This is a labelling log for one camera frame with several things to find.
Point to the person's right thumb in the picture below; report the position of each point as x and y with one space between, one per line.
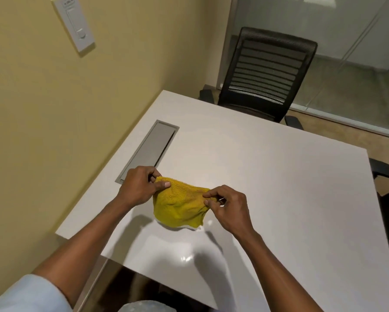
210 204

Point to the person's left thumb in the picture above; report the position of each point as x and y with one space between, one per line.
162 185

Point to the black chair with armrest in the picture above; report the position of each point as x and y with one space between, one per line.
388 204

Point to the person's right forearm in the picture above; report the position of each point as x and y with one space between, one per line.
275 272

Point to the person's left forearm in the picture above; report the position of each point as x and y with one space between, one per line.
84 238

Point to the white shirt sleeve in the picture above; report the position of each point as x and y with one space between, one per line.
28 297

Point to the white wall switch panel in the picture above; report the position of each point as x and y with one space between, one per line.
74 22

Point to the person's left hand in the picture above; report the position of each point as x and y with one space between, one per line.
136 188

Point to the person's right hand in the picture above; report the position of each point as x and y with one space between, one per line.
232 209

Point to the yellow terry cloth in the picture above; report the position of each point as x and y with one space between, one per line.
180 204

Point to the glass partition wall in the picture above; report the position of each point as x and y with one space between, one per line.
314 58

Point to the black mesh office chair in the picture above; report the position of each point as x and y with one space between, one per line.
266 76

